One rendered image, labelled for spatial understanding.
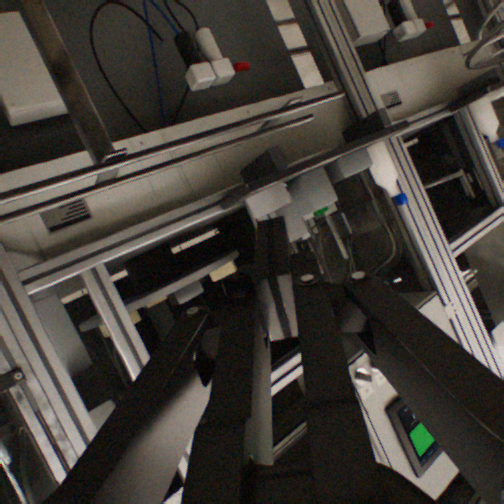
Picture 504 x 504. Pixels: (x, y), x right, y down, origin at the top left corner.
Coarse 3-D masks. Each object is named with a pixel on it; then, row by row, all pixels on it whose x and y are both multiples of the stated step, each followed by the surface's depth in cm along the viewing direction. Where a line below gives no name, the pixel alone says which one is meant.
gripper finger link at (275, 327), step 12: (264, 228) 20; (264, 240) 19; (264, 252) 18; (264, 264) 16; (264, 276) 15; (264, 288) 16; (264, 300) 16; (276, 300) 16; (264, 312) 16; (276, 312) 16; (276, 324) 16; (276, 336) 16
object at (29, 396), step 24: (0, 312) 68; (0, 336) 68; (0, 360) 67; (24, 360) 69; (24, 384) 68; (24, 408) 68; (48, 408) 69; (48, 432) 69; (48, 456) 68; (72, 456) 70
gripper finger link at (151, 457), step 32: (192, 320) 14; (160, 352) 13; (192, 352) 13; (160, 384) 12; (192, 384) 13; (128, 416) 11; (160, 416) 11; (192, 416) 13; (96, 448) 10; (128, 448) 10; (160, 448) 11; (64, 480) 9; (96, 480) 9; (128, 480) 10; (160, 480) 11
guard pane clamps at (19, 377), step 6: (12, 372) 67; (18, 372) 68; (0, 378) 66; (6, 378) 67; (12, 378) 67; (18, 378) 68; (24, 378) 68; (0, 384) 66; (6, 384) 67; (12, 384) 67; (0, 390) 66; (6, 390) 67
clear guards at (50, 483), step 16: (0, 400) 66; (0, 416) 66; (16, 416) 67; (0, 432) 66; (16, 432) 67; (0, 448) 65; (16, 448) 66; (32, 448) 67; (0, 464) 65; (16, 464) 66; (32, 464) 67; (0, 480) 65; (16, 480) 66; (32, 480) 67; (48, 480) 68; (0, 496) 64; (16, 496) 65; (32, 496) 66
